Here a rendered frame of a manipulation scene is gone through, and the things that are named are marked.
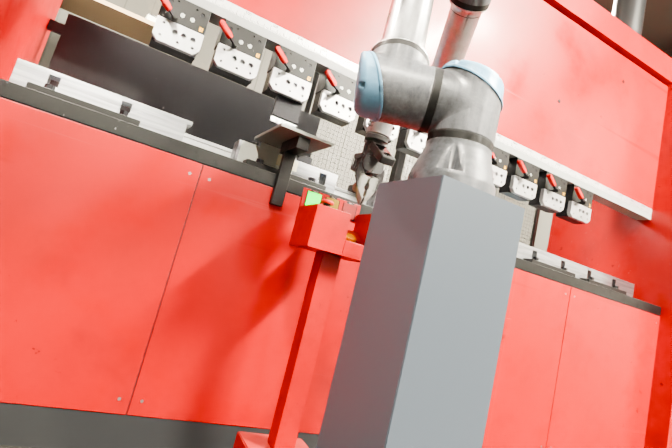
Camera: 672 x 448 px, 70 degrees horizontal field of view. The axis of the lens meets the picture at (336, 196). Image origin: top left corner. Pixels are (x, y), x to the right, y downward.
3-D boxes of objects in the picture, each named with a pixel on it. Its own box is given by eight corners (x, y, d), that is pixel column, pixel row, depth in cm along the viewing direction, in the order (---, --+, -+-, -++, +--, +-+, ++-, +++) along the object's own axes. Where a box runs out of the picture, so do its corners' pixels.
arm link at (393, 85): (439, 103, 79) (467, -78, 107) (350, 82, 80) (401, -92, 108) (421, 146, 89) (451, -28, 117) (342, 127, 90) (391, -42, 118)
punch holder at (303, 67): (268, 87, 167) (280, 44, 170) (260, 93, 175) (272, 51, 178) (306, 103, 174) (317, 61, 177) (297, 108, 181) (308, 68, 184)
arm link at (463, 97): (504, 139, 80) (519, 65, 82) (425, 120, 80) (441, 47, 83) (482, 158, 91) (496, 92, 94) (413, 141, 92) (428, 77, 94)
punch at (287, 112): (270, 119, 171) (277, 95, 173) (268, 120, 173) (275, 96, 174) (295, 129, 175) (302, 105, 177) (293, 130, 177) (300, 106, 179)
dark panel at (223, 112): (29, 117, 181) (68, 13, 189) (29, 118, 183) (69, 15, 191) (297, 204, 229) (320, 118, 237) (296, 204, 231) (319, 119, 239)
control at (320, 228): (306, 246, 130) (323, 182, 133) (288, 244, 145) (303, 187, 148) (370, 263, 137) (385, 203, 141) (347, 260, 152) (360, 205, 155)
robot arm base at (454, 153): (513, 206, 81) (523, 150, 82) (444, 177, 74) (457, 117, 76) (452, 208, 94) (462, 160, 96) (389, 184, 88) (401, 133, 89)
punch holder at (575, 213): (569, 216, 235) (575, 183, 238) (554, 216, 243) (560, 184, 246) (589, 224, 241) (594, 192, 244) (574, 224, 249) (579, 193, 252)
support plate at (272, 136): (281, 125, 144) (281, 122, 144) (253, 139, 167) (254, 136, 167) (333, 146, 151) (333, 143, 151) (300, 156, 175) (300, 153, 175)
